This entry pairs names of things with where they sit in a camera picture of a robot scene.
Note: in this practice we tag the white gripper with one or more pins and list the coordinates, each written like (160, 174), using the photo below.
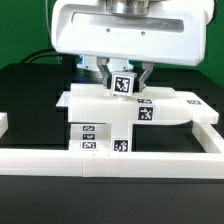
(171, 32)

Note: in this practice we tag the white chair back frame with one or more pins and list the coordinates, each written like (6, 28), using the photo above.
(92, 103)

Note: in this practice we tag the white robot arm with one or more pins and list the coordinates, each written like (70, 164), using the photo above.
(150, 31)

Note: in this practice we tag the white sheet with markers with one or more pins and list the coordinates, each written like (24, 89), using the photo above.
(64, 100)

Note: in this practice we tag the white block left edge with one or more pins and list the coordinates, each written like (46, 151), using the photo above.
(3, 123)

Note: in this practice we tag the white U-shaped obstacle fence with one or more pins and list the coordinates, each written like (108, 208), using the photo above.
(206, 165)

